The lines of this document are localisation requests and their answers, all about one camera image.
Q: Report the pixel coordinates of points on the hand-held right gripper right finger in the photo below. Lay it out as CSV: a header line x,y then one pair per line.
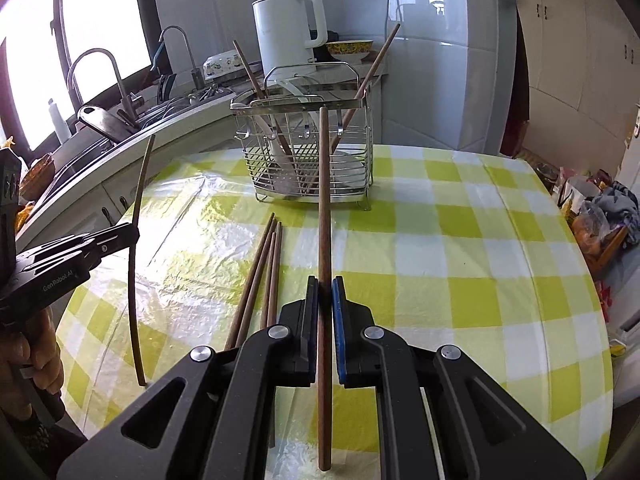
x,y
339,330

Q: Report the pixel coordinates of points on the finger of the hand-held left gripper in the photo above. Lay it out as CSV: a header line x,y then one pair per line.
x,y
112,232
115,247

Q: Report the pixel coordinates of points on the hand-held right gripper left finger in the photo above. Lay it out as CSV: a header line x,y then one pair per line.
x,y
300,330

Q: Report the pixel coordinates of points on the person's left hand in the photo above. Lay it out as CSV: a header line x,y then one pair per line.
x,y
35,360

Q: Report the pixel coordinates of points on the wicker basket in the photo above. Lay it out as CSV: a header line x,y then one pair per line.
x,y
37,175

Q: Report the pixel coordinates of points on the black pan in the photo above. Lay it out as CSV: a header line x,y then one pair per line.
x,y
100,122

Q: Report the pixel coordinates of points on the white bottle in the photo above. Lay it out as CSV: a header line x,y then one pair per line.
x,y
60,125

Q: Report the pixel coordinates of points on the tall curved metal faucet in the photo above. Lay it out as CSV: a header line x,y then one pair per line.
x,y
121,85

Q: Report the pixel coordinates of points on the thin curved metal faucet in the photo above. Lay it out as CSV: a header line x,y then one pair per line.
x,y
194,67

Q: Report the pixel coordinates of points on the white patterned bowl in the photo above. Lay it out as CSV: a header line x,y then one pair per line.
x,y
220,65

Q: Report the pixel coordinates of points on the dark framed window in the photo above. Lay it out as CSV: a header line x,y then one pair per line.
x,y
100,20

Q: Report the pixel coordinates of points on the white electric kettle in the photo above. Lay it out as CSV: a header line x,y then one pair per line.
x,y
280,30

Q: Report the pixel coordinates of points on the clear bag of oranges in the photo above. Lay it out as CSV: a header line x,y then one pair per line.
x,y
587,235

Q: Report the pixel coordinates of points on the yellow patterned bowl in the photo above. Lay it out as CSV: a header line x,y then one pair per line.
x,y
350,49

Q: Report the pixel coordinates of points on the wooden stool with bags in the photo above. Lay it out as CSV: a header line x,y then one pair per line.
x,y
615,205

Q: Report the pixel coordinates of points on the white wardrobe cabinets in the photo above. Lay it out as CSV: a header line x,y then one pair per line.
x,y
575,60

